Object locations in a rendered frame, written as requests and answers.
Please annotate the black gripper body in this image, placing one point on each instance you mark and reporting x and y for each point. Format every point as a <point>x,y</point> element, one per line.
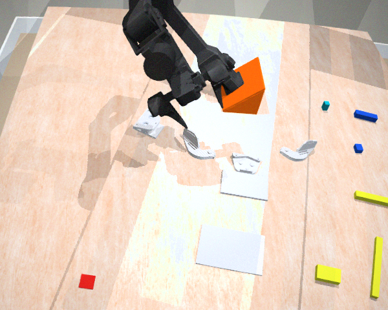
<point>215,71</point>

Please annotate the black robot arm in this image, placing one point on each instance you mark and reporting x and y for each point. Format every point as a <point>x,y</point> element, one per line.
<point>145,24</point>

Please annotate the small blue cube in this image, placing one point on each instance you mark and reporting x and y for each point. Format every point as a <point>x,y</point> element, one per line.
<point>358,148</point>

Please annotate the blue rectangular block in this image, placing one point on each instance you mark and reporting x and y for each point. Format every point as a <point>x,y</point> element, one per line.
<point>366,116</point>

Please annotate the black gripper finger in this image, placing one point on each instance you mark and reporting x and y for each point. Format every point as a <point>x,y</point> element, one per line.
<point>172,113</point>
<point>217,90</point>

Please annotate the white flat rectangular plate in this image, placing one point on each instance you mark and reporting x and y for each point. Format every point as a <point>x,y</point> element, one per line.
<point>232,250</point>

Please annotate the yellow long bar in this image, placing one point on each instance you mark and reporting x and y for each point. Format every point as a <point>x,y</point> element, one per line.
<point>376,268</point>

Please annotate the small teal block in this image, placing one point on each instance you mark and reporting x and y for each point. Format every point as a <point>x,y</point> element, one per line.
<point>325,105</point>

